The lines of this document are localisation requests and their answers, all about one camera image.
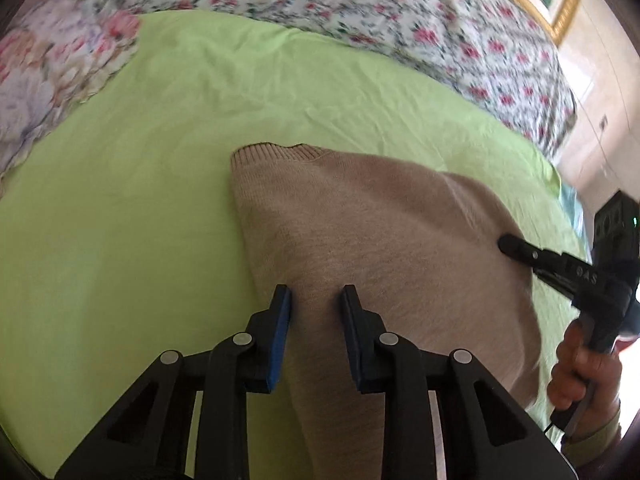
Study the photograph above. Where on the person's right hand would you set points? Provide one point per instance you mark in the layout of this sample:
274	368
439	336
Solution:
567	375

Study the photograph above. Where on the red rose floral quilt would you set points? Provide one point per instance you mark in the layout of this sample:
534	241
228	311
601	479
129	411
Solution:
400	20

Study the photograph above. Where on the light blue cloth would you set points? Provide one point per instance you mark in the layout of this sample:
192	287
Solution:
570	205

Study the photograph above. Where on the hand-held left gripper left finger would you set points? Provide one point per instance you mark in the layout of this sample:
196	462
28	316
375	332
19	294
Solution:
280	340

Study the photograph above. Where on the green bed sheet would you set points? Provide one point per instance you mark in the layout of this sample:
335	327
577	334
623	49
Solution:
125	210

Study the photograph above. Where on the beige knitted sweater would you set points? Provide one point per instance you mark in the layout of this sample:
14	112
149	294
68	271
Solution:
375	220

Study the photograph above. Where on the gold framed painting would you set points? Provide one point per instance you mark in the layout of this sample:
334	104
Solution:
562	7

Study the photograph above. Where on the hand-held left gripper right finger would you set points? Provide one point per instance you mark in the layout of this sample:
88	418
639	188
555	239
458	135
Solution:
352	340

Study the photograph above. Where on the person's right forearm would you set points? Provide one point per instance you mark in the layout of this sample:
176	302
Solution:
600	437

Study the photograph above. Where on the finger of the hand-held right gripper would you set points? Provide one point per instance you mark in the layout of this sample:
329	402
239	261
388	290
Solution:
540	257

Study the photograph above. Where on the pastel floral blanket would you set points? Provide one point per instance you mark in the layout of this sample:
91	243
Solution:
45	85

